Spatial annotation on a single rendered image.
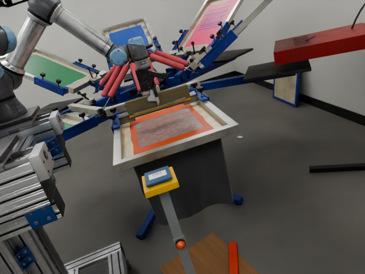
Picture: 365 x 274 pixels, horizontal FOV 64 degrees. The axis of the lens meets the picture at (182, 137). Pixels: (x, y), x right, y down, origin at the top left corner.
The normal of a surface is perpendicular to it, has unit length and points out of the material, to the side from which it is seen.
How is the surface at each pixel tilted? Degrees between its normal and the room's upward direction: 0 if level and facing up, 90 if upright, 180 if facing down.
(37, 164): 90
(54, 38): 90
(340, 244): 0
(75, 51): 90
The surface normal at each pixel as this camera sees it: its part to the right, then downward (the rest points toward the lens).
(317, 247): -0.25, -0.89
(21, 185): 0.29, 0.31
